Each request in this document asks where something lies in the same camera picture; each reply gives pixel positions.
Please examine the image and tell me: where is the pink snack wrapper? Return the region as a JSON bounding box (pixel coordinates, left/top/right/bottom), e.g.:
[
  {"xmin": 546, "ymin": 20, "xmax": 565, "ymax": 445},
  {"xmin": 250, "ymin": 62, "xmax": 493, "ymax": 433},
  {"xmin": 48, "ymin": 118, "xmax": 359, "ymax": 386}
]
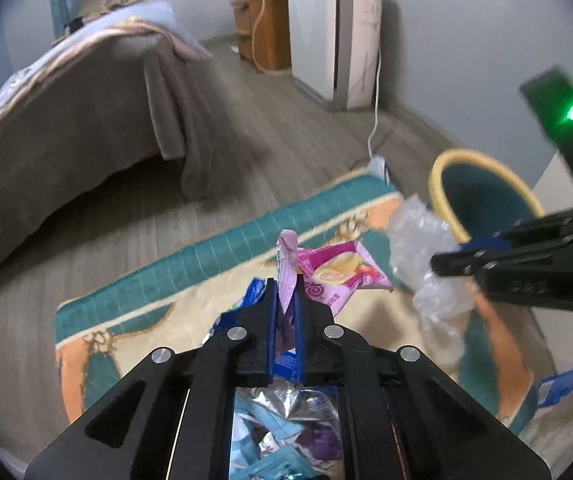
[{"xmin": 275, "ymin": 230, "xmax": 395, "ymax": 361}]

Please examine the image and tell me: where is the white power strip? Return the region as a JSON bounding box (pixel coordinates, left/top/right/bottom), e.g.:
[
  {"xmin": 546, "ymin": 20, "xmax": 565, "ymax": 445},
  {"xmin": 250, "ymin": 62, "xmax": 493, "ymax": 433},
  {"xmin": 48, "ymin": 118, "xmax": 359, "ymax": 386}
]
[{"xmin": 365, "ymin": 156, "xmax": 390, "ymax": 184}]

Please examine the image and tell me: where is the wooden cabinet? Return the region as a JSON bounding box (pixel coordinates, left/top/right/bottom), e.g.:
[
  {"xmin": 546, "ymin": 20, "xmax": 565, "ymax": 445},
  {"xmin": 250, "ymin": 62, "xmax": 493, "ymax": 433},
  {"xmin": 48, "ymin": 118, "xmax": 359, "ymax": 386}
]
[{"xmin": 231, "ymin": 0, "xmax": 293, "ymax": 73}]

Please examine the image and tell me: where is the pile of snack wrappers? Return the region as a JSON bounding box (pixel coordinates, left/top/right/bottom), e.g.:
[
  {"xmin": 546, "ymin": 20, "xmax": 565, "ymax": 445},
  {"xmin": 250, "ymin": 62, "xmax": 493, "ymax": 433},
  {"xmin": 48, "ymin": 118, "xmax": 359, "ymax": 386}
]
[{"xmin": 204, "ymin": 277, "xmax": 343, "ymax": 480}]

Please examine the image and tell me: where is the light blue and pink quilt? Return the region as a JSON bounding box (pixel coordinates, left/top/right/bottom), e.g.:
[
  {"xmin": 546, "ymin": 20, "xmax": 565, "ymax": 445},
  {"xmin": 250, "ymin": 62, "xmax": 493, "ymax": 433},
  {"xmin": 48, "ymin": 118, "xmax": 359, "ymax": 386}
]
[{"xmin": 0, "ymin": 1, "xmax": 213, "ymax": 161}]

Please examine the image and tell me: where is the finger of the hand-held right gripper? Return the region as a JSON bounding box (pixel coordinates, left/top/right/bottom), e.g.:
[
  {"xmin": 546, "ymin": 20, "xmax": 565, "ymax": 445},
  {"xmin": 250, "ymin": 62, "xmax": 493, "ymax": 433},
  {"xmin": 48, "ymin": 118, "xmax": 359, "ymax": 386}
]
[
  {"xmin": 430, "ymin": 242, "xmax": 573, "ymax": 313},
  {"xmin": 459, "ymin": 206, "xmax": 573, "ymax": 257}
]

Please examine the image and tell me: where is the blue packet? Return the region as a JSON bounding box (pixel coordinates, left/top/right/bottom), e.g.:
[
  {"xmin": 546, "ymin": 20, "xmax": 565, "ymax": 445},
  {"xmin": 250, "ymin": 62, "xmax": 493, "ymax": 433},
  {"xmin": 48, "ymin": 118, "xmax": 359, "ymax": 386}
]
[{"xmin": 535, "ymin": 366, "xmax": 573, "ymax": 409}]

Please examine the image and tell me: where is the white power cable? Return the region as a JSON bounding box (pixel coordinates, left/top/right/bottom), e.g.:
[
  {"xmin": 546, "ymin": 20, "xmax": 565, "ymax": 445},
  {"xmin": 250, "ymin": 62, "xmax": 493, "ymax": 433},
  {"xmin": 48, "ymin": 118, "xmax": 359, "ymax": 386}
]
[{"xmin": 366, "ymin": 52, "xmax": 383, "ymax": 161}]

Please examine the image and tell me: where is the yellow-rimmed teal trash bin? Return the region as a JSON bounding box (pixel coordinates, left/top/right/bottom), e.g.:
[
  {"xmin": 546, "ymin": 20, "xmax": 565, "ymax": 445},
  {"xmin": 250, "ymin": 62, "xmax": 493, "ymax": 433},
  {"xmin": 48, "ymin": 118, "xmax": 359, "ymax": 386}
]
[{"xmin": 428, "ymin": 149, "xmax": 548, "ymax": 243}]

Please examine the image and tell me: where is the bed with brown cover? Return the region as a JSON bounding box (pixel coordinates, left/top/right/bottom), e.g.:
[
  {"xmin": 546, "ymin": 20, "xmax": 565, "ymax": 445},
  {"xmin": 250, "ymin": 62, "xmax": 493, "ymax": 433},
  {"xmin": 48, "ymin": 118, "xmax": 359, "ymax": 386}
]
[{"xmin": 0, "ymin": 0, "xmax": 218, "ymax": 293}]

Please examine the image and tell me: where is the cream cable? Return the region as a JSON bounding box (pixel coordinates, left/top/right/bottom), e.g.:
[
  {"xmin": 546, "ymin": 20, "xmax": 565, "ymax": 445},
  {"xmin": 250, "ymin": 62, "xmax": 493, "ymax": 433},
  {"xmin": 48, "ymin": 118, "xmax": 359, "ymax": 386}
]
[{"xmin": 250, "ymin": 0, "xmax": 293, "ymax": 77}]

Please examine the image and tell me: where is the teal and orange patterned rug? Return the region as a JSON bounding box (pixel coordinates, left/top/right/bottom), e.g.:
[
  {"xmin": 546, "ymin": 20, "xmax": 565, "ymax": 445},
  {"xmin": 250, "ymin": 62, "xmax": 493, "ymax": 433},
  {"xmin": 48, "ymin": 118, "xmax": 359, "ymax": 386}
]
[{"xmin": 54, "ymin": 166, "xmax": 559, "ymax": 438}]

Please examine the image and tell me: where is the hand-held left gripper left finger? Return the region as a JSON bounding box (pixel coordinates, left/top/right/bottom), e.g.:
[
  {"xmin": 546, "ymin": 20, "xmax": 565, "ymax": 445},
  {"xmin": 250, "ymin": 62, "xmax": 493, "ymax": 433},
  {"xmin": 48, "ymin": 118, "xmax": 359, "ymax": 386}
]
[{"xmin": 24, "ymin": 279, "xmax": 280, "ymax": 480}]

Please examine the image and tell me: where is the white air purifier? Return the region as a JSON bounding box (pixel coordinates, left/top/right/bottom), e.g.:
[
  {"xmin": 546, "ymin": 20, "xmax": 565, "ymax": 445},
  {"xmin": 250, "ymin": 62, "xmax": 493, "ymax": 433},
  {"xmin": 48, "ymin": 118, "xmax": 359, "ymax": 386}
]
[{"xmin": 285, "ymin": 0, "xmax": 383, "ymax": 113}]

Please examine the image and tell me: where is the clear plastic bag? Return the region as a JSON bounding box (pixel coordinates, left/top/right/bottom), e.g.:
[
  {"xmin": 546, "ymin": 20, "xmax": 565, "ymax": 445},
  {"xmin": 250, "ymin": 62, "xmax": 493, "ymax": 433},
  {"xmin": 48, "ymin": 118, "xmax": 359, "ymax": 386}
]
[{"xmin": 387, "ymin": 195, "xmax": 478, "ymax": 361}]

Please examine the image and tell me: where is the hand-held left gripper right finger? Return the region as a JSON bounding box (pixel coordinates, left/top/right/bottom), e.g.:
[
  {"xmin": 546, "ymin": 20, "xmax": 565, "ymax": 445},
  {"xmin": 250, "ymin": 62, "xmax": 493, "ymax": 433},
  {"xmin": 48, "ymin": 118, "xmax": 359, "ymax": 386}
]
[{"xmin": 292, "ymin": 284, "xmax": 551, "ymax": 480}]

